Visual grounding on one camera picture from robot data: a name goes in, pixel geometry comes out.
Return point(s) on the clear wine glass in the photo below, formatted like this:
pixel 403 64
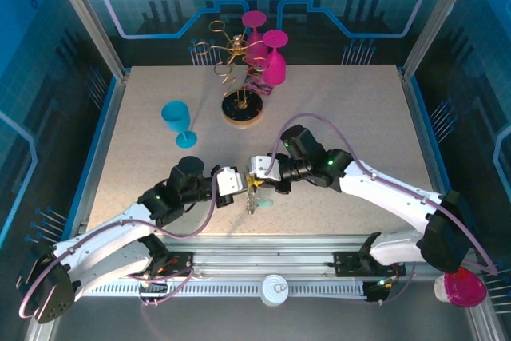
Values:
pixel 252 201

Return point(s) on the teal key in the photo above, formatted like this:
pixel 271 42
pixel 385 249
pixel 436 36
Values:
pixel 265 205

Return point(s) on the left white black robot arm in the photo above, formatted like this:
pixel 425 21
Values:
pixel 108 243

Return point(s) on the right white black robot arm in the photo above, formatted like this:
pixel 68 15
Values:
pixel 391 193

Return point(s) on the blue plastic goblet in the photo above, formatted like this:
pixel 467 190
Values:
pixel 175 117

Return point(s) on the colourful snack packet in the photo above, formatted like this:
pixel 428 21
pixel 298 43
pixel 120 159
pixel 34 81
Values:
pixel 260 86

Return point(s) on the pink plastic goblet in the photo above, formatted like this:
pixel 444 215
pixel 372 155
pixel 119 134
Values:
pixel 255 37
pixel 274 67

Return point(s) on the white pull-tab can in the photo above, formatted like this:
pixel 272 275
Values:
pixel 274 290

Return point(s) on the white paper cup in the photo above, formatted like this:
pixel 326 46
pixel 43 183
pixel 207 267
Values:
pixel 440 289

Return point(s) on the pink plastic bowl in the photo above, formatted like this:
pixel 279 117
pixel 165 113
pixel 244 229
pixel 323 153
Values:
pixel 467 289

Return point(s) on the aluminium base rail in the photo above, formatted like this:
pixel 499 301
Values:
pixel 259 251

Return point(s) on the aluminium frame post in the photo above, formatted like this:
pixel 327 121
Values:
pixel 85 17
pixel 433 17

